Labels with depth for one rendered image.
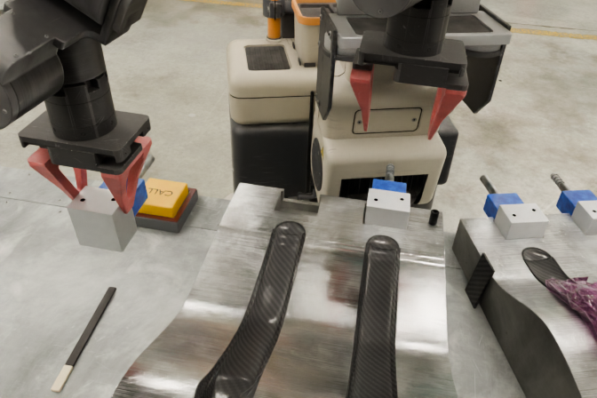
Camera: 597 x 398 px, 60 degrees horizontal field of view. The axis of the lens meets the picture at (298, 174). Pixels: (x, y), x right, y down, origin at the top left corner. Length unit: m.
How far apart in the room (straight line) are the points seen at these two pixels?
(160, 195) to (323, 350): 0.37
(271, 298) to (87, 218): 0.20
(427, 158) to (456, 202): 1.24
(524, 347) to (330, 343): 0.21
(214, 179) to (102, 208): 1.66
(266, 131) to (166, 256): 0.56
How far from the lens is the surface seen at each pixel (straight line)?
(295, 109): 1.18
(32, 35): 0.42
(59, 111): 0.50
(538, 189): 2.41
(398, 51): 0.52
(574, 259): 0.72
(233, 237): 0.61
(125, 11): 0.42
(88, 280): 0.71
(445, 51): 0.54
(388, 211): 0.61
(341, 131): 0.93
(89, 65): 0.48
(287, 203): 0.68
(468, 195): 2.25
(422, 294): 0.57
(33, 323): 0.69
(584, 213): 0.77
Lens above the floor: 1.30
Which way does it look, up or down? 36 degrees down
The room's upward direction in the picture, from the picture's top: 2 degrees clockwise
